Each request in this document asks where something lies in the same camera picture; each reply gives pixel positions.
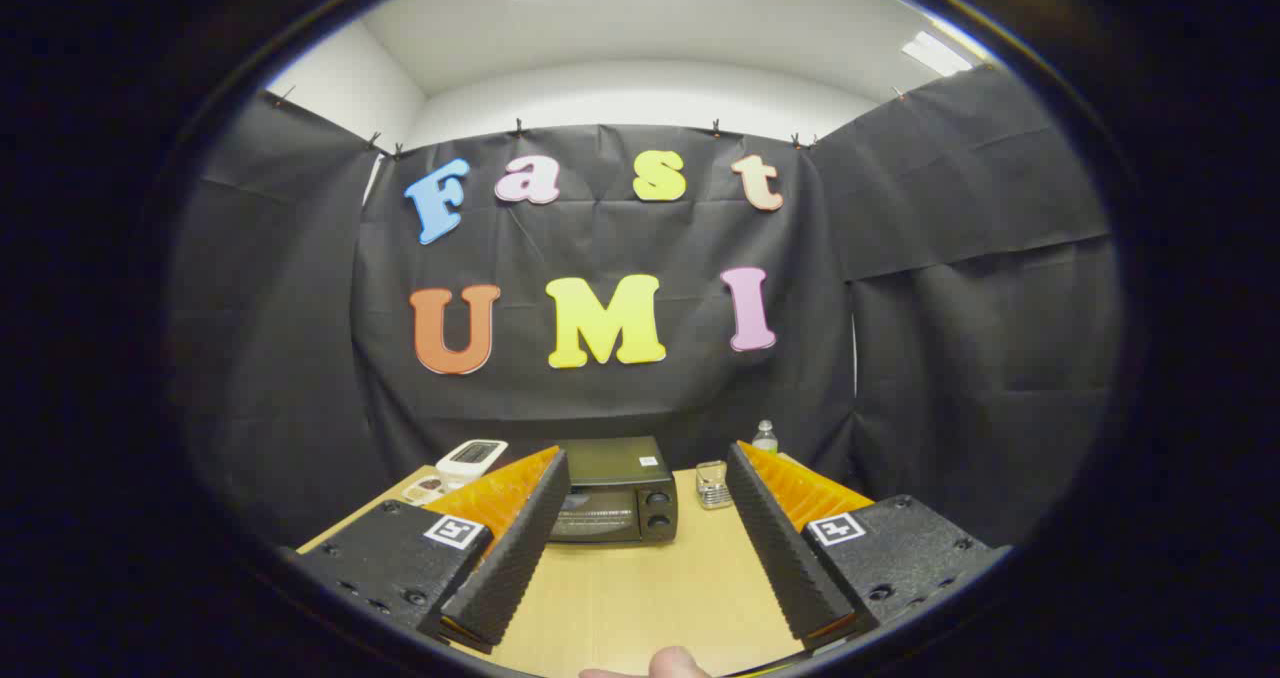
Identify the black toaster oven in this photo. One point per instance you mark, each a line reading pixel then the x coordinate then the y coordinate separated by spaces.
pixel 625 458

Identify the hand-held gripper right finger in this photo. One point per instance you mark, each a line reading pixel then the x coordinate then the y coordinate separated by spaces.
pixel 785 548

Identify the small ceiling light panel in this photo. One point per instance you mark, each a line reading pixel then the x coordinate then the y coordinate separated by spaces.
pixel 935 53

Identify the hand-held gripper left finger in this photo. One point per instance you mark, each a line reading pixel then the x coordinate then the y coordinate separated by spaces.
pixel 520 548

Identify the white toaster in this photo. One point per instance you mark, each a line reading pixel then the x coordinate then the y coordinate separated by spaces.
pixel 470 458

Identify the green label plastic bottle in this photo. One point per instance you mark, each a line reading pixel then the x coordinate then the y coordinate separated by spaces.
pixel 765 441

